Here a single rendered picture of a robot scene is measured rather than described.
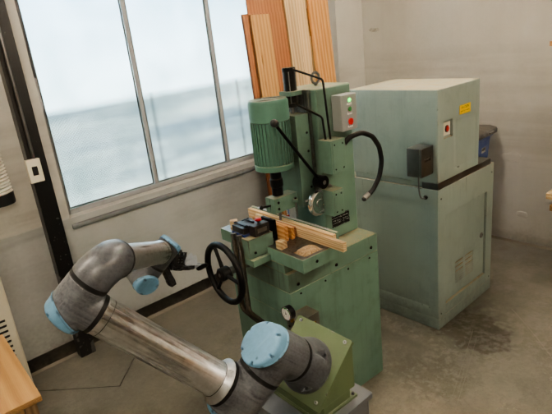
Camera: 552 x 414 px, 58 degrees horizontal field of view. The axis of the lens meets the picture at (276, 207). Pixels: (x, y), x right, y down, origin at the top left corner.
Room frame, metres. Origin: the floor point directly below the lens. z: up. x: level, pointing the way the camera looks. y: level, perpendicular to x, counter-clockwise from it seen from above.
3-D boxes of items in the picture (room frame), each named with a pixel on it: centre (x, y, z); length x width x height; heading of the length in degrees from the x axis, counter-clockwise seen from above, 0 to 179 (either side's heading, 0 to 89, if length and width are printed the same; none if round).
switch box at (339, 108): (2.27, -0.35, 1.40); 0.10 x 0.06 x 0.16; 127
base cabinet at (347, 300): (2.26, -0.11, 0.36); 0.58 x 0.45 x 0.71; 127
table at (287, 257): (2.10, 0.05, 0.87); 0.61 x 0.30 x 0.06; 37
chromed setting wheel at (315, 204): (2.16, -0.19, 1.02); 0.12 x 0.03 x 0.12; 127
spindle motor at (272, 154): (2.19, -0.02, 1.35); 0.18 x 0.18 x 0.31
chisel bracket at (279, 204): (2.20, -0.03, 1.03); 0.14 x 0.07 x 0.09; 127
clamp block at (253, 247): (2.05, 0.12, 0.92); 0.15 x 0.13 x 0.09; 37
